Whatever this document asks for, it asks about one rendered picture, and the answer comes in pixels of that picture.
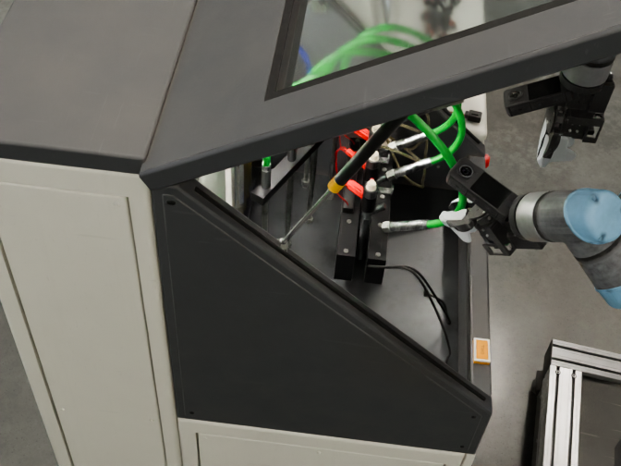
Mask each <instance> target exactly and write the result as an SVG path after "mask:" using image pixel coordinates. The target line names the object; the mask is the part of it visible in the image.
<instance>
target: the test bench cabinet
mask: <svg viewBox="0 0 621 466"><path fill-rule="evenodd" d="M177 421H178V430H179V437H180V446H181V454H182V461H183V466H471V464H472V462H473V461H474V458H475V454H467V453H459V452H452V451H444V450H437V449H429V448H414V447H407V446H399V445H392V444H385V443H377V442H370V441H362V440H355V439H347V438H340V437H332V436H325V435H311V434H303V433H296V432H288V431H281V430H274V429H266V428H259V427H251V426H244V425H236V424H229V423H215V422H207V421H200V420H192V419H185V418H178V417H177Z"/></svg>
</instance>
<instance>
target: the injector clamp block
mask: <svg viewBox="0 0 621 466"><path fill-rule="evenodd" d="M350 139H351V140H353V141H359V142H360V147H359V148H361V147H362V145H363V144H364V143H365V142H366V140H364V139H359V138H351V137H350ZM388 154H390V155H389V163H388V164H384V163H380V169H379V175H382V174H385V173H386V172H387V171H388V170H391V169H393V162H394V158H393V156H392V154H391V152H389V153H385V154H384V155H381V157H386V158H388ZM363 172H364V168H362V167H361V168H360V169H359V171H358V173H357V183H359V184H360V186H362V182H363ZM377 185H378V187H383V188H389V189H392V180H391V181H389V179H388V180H386V181H383V182H382V183H380V184H377ZM360 201H361V198H360V197H359V196H358V195H356V194H355V200H354V209H353V214H349V213H343V212H342V211H343V202H344V200H343V201H342V208H341V215H340V223H339V231H338V240H337V247H336V257H335V272H334V279H342V280H349V281H351V280H352V277H353V270H354V263H355V258H356V255H357V248H358V242H359V231H360V229H359V221H360V214H361V202H360ZM381 203H385V204H386V210H383V211H381V212H380V213H378V214H375V215H372V218H371V223H370V230H369V236H368V241H367V247H366V252H365V259H366V260H365V271H364V282H365V283H373V284H380V285H382V283H383V278H384V269H383V268H373V267H368V265H386V258H387V244H388V232H387V233H384V232H383V230H382V224H383V222H385V221H389V217H390V203H391V194H384V193H378V195H377V201H376V204H381Z"/></svg>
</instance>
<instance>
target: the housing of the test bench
mask: <svg viewBox="0 0 621 466"><path fill-rule="evenodd" d="M197 1H198V0H14V1H13V3H12V5H11V7H10V8H9V9H8V11H7V13H6V16H5V18H4V19H3V21H2V23H1V25H0V300H1V302H2V305H3V308H4V311H5V314H6V318H7V321H8V323H9V326H10V329H11V332H12V334H13V337H14V339H15V342H16V345H17V348H18V352H19V355H20V358H21V360H22V363H23V365H24V368H25V371H26V374H27V377H28V379H29V381H30V386H31V389H32V392H33V395H34V397H35V399H36V402H37V405H38V408H39V411H40V413H41V416H42V418H43V423H44V426H45V429H46V431H47V434H48V436H49V439H50V442H51V445H52V447H53V450H54V453H55V457H56V460H57V462H58V465H59V466H183V461H182V454H181V446H180V437H179V430H178V421H177V406H176V399H175V390H174V383H173V375H172V366H171V359H170V350H169V343H168V335H167V327H166V319H165V310H164V295H163V288H162V279H161V272H160V264H159V256H158V248H157V239H156V232H155V224H154V216H153V208H152V193H151V190H150V189H149V188H148V187H147V186H146V185H145V184H144V182H143V181H142V180H141V179H140V177H139V174H140V169H141V166H142V164H143V163H144V162H145V161H146V159H147V155H148V152H149V150H150V147H151V144H152V139H153V136H154V133H155V131H156V127H157V124H158V121H159V118H160V115H161V113H162V110H163V107H164V101H165V98H166V95H167V93H168V90H169V87H170V84H171V81H172V78H173V76H174V72H175V69H176V66H177V61H178V59H179V56H180V53H181V50H182V46H183V43H184V41H185V38H186V35H187V32H188V29H189V24H190V22H191V18H192V15H193V12H194V9H195V6H196V4H197Z"/></svg>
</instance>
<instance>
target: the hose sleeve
mask: <svg viewBox="0 0 621 466"><path fill-rule="evenodd" d="M428 220H429V219H421V220H408V221H394V222H391V223H390V225H389V227H390V230H391V231H409V230H425V229H429V228H427V221H428Z"/></svg>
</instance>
